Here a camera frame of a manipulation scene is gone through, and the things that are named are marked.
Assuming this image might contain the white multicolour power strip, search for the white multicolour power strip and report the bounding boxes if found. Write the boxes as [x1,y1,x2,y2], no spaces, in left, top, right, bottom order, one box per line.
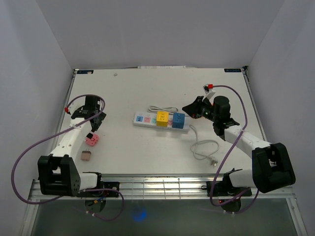
[133,112,191,133]

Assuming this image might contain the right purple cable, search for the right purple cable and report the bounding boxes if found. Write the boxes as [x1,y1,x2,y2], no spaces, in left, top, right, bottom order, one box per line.
[209,85,259,214]

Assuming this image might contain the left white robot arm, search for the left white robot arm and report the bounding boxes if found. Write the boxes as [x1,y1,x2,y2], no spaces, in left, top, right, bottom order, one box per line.
[37,94,106,197]

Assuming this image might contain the left blue corner label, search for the left blue corner label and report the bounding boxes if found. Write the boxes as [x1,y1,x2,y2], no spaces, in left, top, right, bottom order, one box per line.
[77,70,94,74]

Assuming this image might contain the yellow cube socket adapter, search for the yellow cube socket adapter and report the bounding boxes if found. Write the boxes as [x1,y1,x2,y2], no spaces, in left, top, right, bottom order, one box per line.
[156,111,169,127]

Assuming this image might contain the right blue corner label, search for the right blue corner label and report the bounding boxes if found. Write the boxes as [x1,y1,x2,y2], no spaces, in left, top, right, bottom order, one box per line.
[224,68,242,73]

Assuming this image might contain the rose gold charger plug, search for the rose gold charger plug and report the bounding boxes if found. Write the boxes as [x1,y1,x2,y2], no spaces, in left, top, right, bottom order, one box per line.
[80,150,92,161]

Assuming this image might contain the white power cord with plug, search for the white power cord with plug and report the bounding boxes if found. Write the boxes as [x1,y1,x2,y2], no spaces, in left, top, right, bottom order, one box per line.
[189,124,220,168]

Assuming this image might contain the aluminium rail frame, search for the aluminium rail frame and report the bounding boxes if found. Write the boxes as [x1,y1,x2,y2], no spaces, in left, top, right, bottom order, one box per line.
[29,175,296,200]

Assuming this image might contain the blue cube socket adapter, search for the blue cube socket adapter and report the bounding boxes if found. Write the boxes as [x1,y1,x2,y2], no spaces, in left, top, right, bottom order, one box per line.
[172,113,185,129]

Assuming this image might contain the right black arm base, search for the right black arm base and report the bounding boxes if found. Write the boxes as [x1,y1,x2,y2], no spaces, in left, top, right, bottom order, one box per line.
[201,181,252,197]

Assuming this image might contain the pink plug adapter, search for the pink plug adapter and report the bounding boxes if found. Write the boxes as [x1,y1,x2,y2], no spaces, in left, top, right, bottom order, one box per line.
[85,133,99,147]

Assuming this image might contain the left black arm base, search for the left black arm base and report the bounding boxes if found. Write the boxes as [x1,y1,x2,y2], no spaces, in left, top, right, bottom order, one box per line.
[77,181,120,198]

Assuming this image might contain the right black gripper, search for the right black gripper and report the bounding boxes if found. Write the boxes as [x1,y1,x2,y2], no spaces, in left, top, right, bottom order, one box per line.
[182,96,218,122]

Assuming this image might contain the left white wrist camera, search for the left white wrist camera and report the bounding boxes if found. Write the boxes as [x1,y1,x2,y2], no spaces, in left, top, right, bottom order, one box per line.
[64,103,75,115]

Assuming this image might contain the orange strip white cord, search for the orange strip white cord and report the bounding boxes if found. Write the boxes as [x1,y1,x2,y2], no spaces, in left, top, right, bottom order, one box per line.
[148,105,179,113]

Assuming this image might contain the blue corner label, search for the blue corner label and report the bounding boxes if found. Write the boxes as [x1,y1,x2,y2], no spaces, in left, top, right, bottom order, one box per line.
[77,70,94,74]
[224,68,242,73]

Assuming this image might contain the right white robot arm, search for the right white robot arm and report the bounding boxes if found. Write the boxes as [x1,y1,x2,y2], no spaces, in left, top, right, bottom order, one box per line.
[182,96,296,195]

